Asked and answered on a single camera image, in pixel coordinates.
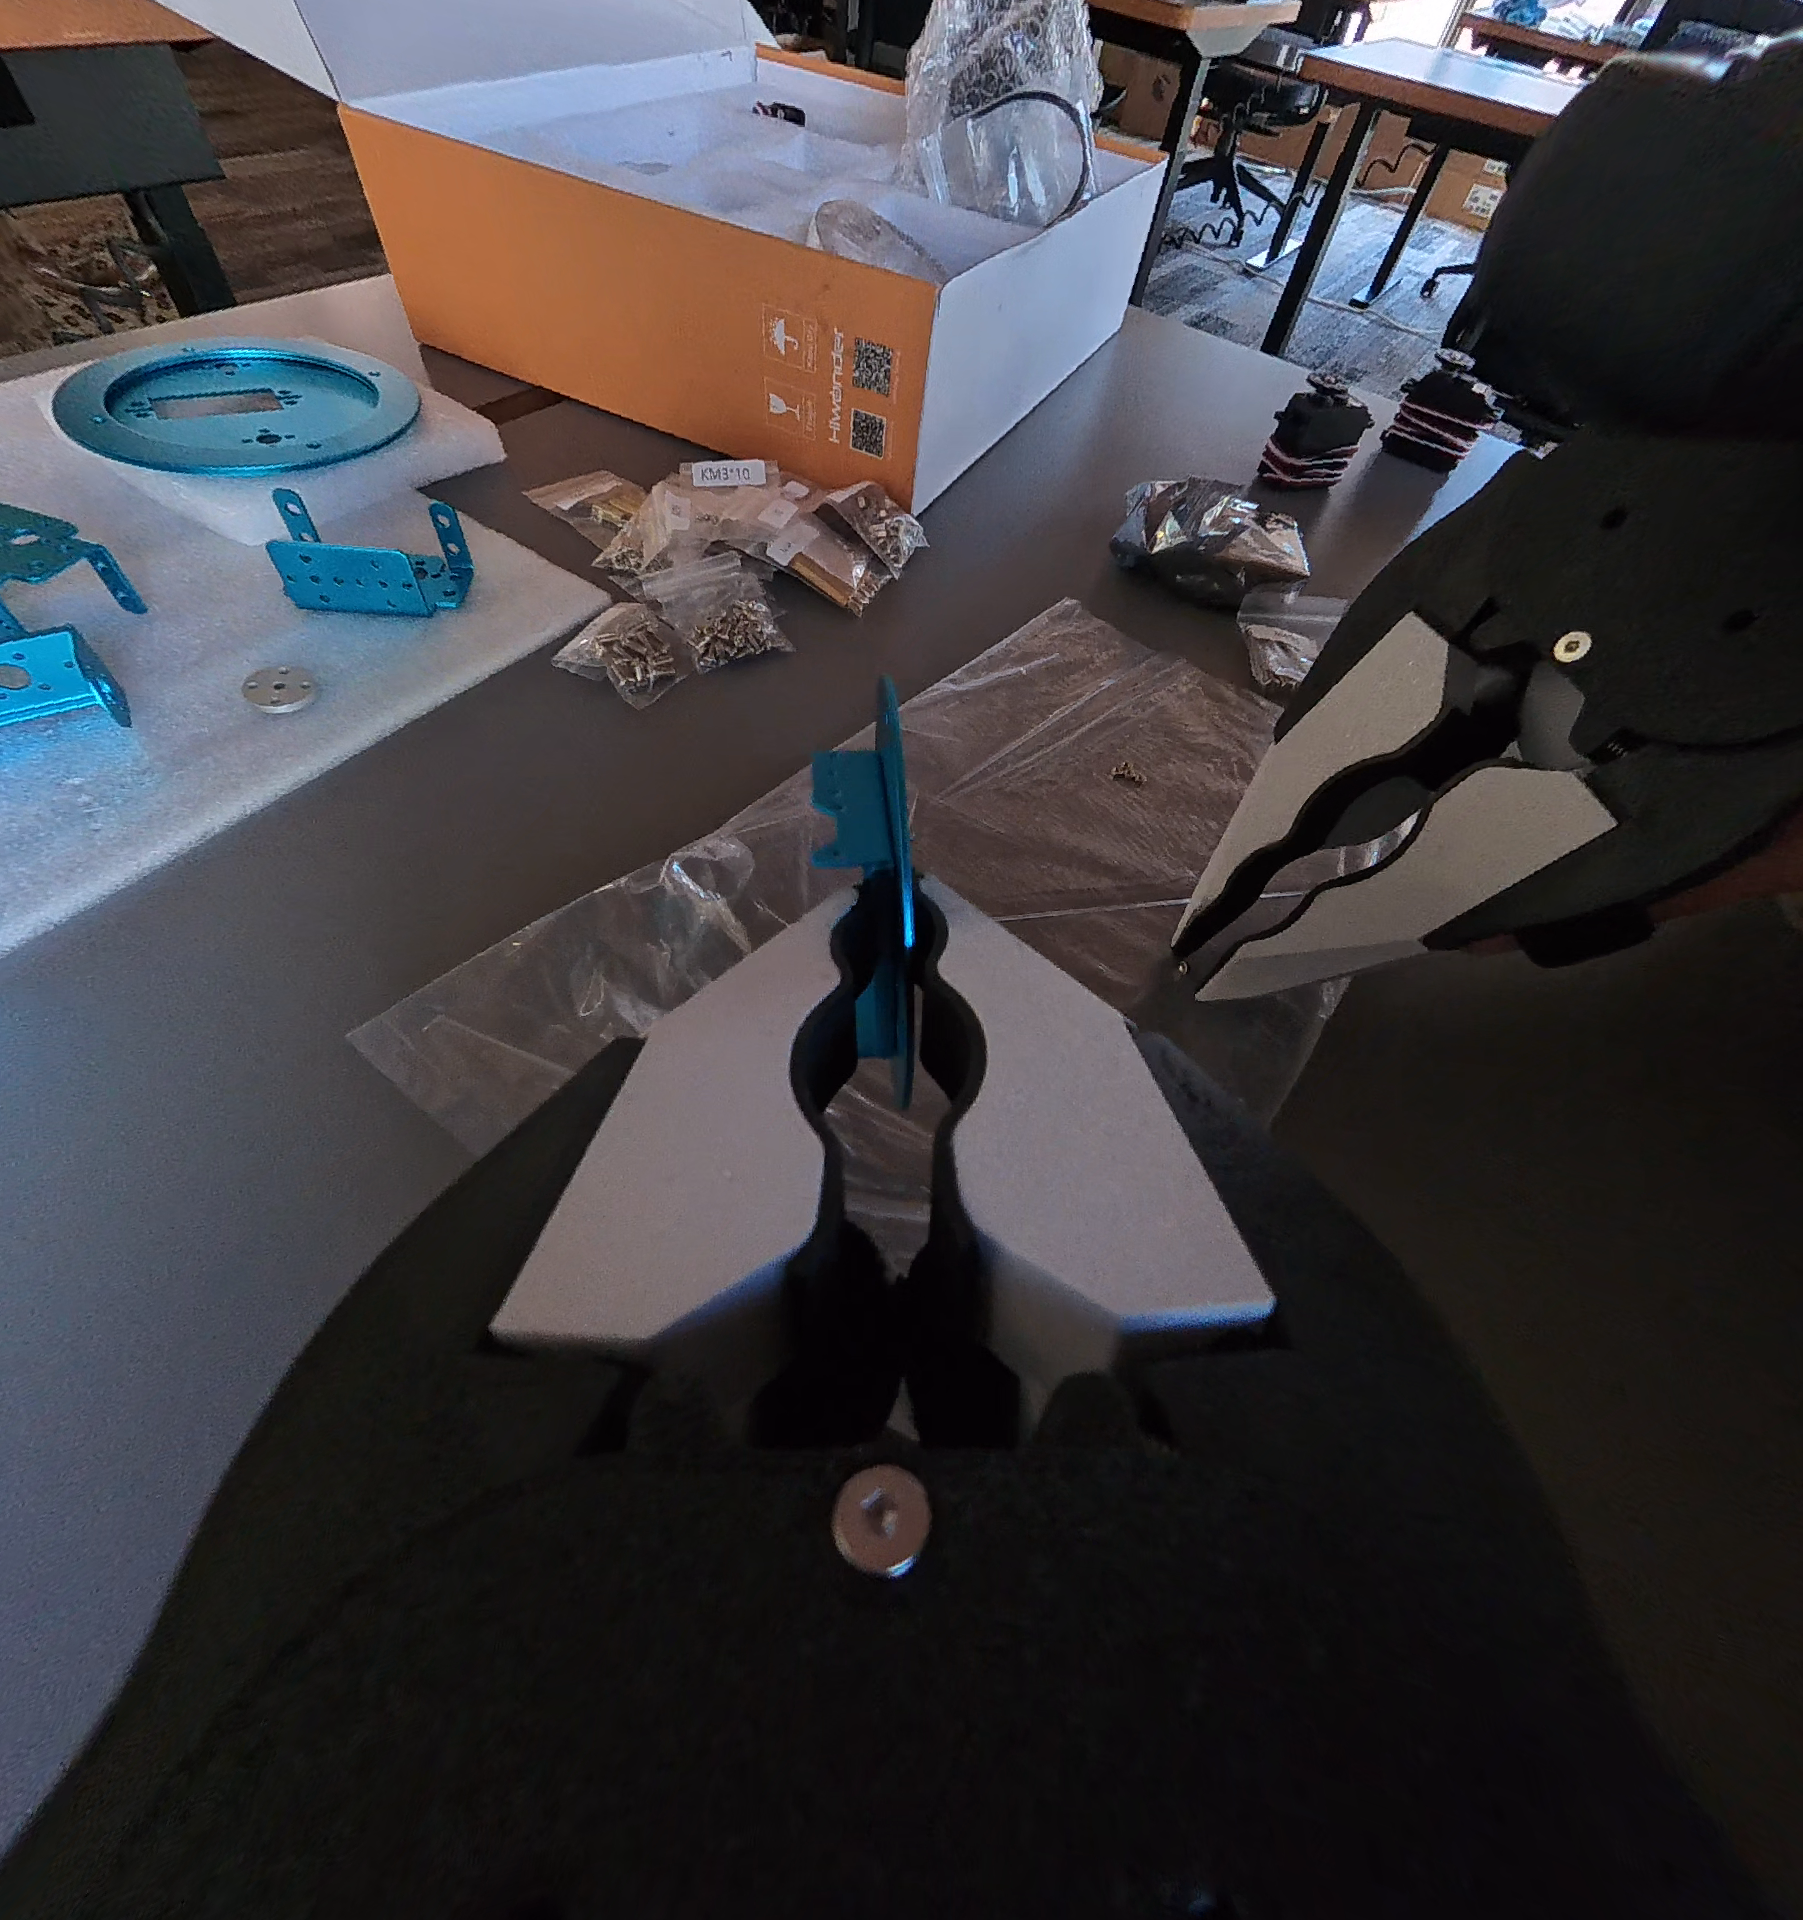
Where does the bag of dark servo parts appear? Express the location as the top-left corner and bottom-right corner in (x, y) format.
(1111, 475), (1311, 612)

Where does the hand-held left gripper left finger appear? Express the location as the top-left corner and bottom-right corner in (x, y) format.
(487, 893), (903, 1406)

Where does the orange and white cardboard box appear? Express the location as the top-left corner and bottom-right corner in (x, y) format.
(165, 0), (1173, 516)

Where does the blue ring plate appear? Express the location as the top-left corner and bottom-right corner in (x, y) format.
(51, 341), (423, 486)

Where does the wooden workbench with black legs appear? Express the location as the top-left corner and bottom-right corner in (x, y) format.
(0, 0), (231, 324)

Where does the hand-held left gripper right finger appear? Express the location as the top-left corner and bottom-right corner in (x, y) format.
(913, 883), (1277, 1393)

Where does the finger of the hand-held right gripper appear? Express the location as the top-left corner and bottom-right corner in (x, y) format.
(1189, 756), (1616, 1007)
(1171, 607), (1452, 962)

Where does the black office chair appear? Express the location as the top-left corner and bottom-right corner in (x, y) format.
(1183, 25), (1331, 251)

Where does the white foam tray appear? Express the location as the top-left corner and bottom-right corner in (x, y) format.
(0, 272), (615, 996)

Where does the pile of screw bags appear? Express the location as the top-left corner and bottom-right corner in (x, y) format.
(523, 455), (929, 712)

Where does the small clear parts bag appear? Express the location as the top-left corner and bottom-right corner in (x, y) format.
(1237, 583), (1355, 695)

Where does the wide teal flat bracket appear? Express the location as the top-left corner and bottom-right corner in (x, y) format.
(0, 498), (149, 647)

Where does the grey desk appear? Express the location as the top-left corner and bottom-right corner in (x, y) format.
(0, 300), (1803, 1920)

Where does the person's right hand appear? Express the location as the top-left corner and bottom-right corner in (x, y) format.
(1650, 776), (1803, 920)

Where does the bubble wrap bundle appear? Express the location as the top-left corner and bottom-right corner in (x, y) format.
(901, 0), (1107, 230)

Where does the clear plastic bag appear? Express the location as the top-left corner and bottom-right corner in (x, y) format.
(349, 596), (1353, 1201)

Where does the small blue angled bracket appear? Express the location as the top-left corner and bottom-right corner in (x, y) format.
(0, 626), (135, 782)

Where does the black servo with wound cable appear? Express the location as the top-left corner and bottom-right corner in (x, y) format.
(1255, 374), (1377, 494)
(1381, 347), (1506, 475)

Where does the wooden office desk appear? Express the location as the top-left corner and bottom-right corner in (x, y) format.
(1261, 36), (1594, 357)

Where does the blue multi-hole box bracket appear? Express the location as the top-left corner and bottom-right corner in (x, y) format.
(265, 486), (477, 619)

